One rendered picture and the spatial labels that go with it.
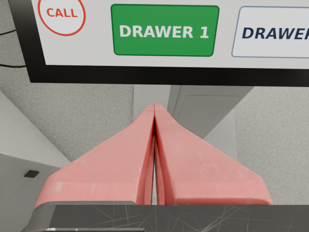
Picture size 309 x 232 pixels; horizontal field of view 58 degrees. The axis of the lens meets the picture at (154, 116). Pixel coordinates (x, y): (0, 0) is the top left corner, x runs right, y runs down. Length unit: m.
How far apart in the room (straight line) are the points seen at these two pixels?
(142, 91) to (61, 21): 1.02
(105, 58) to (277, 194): 1.15
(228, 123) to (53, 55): 1.06
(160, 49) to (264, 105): 1.14
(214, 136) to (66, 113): 0.67
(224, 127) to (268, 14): 1.01
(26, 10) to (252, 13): 0.19
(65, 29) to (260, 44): 0.18
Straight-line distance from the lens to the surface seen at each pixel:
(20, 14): 0.28
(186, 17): 0.26
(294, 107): 1.43
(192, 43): 0.27
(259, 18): 0.27
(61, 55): 0.28
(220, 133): 1.25
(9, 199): 0.87
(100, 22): 0.26
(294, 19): 0.28
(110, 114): 1.28
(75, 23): 0.27
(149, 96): 1.26
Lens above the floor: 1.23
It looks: 75 degrees down
